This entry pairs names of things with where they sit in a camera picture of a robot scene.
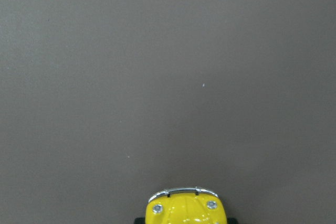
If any yellow beetle toy car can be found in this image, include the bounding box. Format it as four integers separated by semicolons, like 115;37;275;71
134;187;238;224

